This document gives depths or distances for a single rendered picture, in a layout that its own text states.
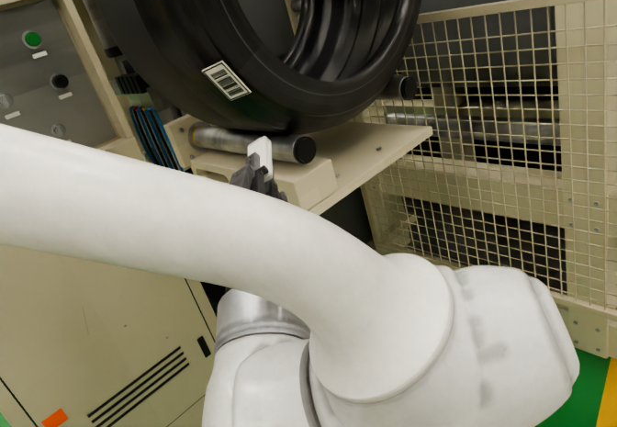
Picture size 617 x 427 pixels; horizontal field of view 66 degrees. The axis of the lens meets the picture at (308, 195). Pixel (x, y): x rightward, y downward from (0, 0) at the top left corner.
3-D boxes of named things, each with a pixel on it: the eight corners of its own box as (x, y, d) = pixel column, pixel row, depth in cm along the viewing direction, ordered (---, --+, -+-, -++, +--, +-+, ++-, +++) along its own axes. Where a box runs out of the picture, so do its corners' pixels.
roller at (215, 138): (206, 122, 102) (212, 141, 103) (187, 129, 99) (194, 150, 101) (314, 131, 76) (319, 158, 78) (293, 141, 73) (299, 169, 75)
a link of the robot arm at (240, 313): (259, 383, 48) (258, 329, 52) (333, 353, 44) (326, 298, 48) (192, 356, 42) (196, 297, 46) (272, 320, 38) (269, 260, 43)
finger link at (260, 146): (251, 185, 59) (247, 183, 58) (251, 149, 64) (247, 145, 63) (269, 174, 58) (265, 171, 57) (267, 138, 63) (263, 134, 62)
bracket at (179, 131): (180, 167, 102) (162, 125, 98) (310, 99, 123) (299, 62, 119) (187, 169, 99) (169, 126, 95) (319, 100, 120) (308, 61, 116)
